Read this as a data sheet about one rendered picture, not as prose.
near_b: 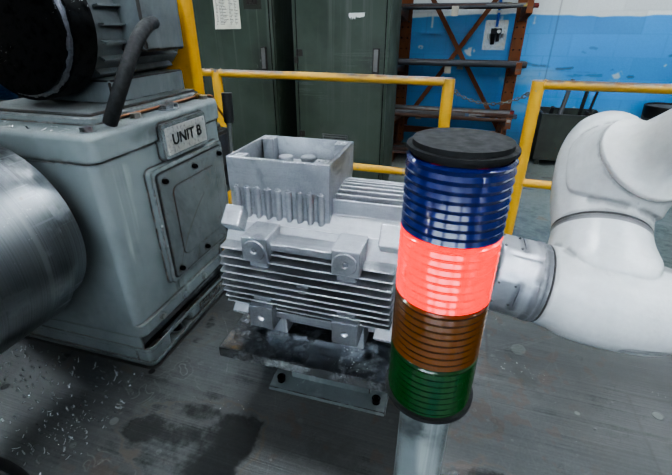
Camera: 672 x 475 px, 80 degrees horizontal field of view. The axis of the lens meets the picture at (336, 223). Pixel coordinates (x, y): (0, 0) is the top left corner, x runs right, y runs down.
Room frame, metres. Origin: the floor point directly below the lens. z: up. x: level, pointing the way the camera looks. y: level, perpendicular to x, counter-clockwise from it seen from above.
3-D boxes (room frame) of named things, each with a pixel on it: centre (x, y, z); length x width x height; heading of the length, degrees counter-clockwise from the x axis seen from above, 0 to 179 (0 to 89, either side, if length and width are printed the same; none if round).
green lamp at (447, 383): (0.22, -0.07, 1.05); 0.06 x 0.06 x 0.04
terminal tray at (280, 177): (0.46, 0.05, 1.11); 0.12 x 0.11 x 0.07; 74
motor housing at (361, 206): (0.45, 0.01, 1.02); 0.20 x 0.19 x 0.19; 74
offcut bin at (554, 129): (4.02, -2.29, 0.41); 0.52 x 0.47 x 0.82; 73
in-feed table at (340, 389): (0.47, -0.01, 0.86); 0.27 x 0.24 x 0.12; 164
